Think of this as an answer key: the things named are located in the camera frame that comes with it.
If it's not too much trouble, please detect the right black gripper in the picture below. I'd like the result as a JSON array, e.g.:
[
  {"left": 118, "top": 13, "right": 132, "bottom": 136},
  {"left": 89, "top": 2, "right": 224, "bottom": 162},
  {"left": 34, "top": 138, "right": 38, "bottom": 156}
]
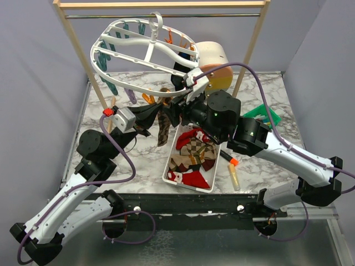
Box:
[{"left": 161, "top": 87, "right": 224, "bottom": 142}]

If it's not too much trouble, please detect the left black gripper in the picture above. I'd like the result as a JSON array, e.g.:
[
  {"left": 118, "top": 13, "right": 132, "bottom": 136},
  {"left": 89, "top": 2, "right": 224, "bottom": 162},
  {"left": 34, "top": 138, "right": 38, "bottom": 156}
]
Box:
[{"left": 106, "top": 101, "right": 164, "bottom": 160}]

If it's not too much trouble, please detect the white oval clip hanger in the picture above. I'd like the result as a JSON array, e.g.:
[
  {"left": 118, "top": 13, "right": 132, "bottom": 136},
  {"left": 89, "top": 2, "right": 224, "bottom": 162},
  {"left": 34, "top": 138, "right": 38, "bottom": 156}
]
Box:
[{"left": 90, "top": 12, "right": 200, "bottom": 97}]

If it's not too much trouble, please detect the beige brown argyle sock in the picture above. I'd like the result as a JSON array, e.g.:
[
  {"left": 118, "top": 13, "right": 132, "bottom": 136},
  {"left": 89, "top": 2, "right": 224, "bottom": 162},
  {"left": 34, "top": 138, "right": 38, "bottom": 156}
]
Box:
[{"left": 157, "top": 97, "right": 171, "bottom": 147}]

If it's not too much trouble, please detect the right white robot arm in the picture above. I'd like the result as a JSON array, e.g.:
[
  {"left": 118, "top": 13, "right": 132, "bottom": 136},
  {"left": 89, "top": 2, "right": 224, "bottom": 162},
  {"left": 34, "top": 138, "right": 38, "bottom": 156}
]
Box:
[{"left": 163, "top": 90, "right": 342, "bottom": 217}]

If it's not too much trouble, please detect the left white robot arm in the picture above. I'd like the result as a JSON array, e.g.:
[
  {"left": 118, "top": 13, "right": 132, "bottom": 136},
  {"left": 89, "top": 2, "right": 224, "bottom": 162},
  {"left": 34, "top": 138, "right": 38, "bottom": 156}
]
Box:
[{"left": 10, "top": 104, "right": 163, "bottom": 265}]

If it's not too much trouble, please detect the red santa sock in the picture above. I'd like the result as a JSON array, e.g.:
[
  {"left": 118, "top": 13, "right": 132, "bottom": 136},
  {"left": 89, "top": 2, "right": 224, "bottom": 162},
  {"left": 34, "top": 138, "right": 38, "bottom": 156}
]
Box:
[
  {"left": 176, "top": 128, "right": 211, "bottom": 150},
  {"left": 168, "top": 171, "right": 210, "bottom": 189}
]

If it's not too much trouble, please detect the black sock with label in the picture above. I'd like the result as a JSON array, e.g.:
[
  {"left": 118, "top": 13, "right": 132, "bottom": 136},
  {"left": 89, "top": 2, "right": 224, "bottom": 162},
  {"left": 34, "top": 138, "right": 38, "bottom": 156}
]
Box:
[{"left": 170, "top": 51, "right": 195, "bottom": 92}]

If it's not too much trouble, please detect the white perforated plastic basket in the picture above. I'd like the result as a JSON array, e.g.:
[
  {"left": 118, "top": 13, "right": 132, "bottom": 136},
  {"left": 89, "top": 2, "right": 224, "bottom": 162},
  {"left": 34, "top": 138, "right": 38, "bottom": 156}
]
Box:
[{"left": 163, "top": 124, "right": 220, "bottom": 193}]

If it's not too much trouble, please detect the cream cylindrical toy drum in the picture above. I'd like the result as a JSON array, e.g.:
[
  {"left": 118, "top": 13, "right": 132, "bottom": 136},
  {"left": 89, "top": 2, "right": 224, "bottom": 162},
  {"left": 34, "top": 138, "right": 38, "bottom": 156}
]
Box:
[{"left": 196, "top": 41, "right": 234, "bottom": 95}]

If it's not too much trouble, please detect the black orange marker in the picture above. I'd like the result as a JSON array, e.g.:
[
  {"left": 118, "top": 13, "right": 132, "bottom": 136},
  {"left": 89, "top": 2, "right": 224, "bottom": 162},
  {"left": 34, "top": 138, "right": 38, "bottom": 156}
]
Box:
[{"left": 220, "top": 150, "right": 239, "bottom": 166}]

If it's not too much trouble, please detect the green plastic bin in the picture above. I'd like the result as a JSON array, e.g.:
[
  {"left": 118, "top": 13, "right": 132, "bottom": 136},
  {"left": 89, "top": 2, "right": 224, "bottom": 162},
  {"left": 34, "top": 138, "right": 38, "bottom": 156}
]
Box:
[{"left": 243, "top": 104, "right": 281, "bottom": 128}]

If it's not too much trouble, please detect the yellow translucent tube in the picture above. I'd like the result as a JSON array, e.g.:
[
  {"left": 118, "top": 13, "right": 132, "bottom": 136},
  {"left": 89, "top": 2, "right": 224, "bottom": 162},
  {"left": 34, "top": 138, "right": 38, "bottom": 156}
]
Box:
[{"left": 228, "top": 163, "right": 240, "bottom": 191}]

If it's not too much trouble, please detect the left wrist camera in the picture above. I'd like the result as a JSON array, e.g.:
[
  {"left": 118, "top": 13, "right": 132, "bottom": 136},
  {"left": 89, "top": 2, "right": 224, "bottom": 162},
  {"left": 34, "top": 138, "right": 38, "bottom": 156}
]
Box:
[{"left": 111, "top": 107, "right": 136, "bottom": 133}]

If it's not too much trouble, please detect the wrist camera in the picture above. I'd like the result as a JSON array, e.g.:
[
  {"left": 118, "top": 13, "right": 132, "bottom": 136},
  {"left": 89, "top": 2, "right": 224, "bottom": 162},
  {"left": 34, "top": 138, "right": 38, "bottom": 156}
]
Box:
[
  {"left": 111, "top": 107, "right": 136, "bottom": 133},
  {"left": 183, "top": 68, "right": 209, "bottom": 104}
]

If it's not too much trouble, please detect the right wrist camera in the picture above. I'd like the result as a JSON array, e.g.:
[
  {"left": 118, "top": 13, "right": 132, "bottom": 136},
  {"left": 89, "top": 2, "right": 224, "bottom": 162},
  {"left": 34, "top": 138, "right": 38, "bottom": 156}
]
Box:
[{"left": 183, "top": 68, "right": 209, "bottom": 104}]

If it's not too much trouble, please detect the black metal base rail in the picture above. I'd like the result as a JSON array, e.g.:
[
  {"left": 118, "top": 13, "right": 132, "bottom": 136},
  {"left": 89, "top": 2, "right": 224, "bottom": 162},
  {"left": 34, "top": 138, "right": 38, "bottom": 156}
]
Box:
[{"left": 104, "top": 193, "right": 287, "bottom": 232}]

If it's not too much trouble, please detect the wooden clothes rack frame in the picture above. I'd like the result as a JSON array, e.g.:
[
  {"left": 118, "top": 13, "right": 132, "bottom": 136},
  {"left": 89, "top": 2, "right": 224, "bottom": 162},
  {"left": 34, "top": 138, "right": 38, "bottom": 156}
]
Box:
[{"left": 53, "top": 1, "right": 270, "bottom": 108}]

